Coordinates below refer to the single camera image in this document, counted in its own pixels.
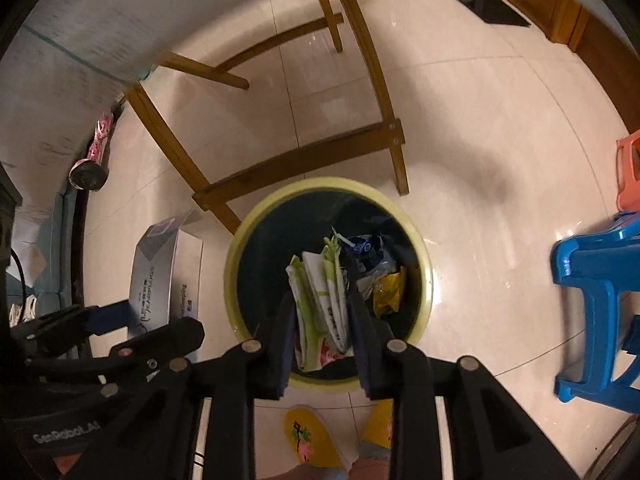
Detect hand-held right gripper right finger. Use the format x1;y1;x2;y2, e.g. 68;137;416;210
342;255;581;480

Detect wooden table frame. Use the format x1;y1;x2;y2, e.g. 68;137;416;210
122;0;411;236

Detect person's left leg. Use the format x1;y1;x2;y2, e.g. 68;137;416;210
280;462;351;480

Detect pink printed hoverboard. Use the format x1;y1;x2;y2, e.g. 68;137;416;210
69;107;117;192

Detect blue plastic stool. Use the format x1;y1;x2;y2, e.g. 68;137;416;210
550;210;640;413

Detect green white wrapper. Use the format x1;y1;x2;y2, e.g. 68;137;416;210
285;230;353;371

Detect yellow-rimmed black trash bin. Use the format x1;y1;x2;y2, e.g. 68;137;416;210
224;176;433;392

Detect yellow snack bag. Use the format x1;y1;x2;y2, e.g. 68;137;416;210
372;267;407;317

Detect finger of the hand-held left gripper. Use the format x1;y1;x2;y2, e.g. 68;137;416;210
10;300;133;356
25;316;206;388

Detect low wooden cabinet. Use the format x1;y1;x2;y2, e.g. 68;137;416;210
575;5;640;126

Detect dark floor mat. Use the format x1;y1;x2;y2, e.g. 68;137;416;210
452;0;531;28

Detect blue snack packet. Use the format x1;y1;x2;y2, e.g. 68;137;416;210
345;232;401;273

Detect grey cardboard box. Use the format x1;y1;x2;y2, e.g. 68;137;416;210
127;207;206;346

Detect yellow embroidered slipper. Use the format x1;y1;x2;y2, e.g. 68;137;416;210
360;397;396;463
284;406;351;471

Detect person's leg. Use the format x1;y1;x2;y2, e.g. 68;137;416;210
280;462;351;480
350;452;393;480

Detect pink plastic stool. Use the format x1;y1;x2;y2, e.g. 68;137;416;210
614;130;640;213

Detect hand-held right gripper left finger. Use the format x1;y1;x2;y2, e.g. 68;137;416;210
65;290;301;480

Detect person's right leg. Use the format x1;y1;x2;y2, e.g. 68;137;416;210
350;452;393;480

